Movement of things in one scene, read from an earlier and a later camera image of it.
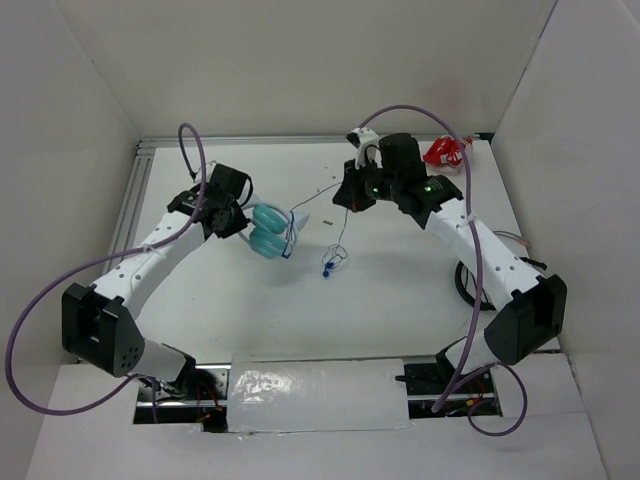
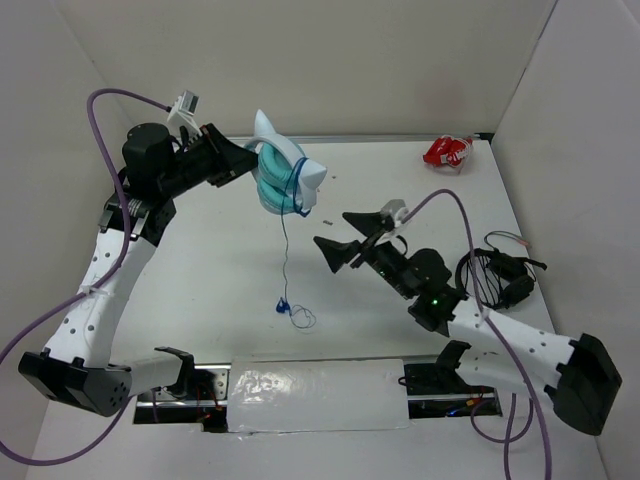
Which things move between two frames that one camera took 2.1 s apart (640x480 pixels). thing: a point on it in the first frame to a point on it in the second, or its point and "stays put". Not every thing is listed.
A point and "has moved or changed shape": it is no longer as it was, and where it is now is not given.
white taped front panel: (287, 392) stays put
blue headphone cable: (333, 252) has moved or changed shape
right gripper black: (349, 195) to (337, 253)
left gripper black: (239, 223) to (228, 159)
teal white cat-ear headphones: (271, 230) to (286, 180)
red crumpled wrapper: (447, 150) stays put
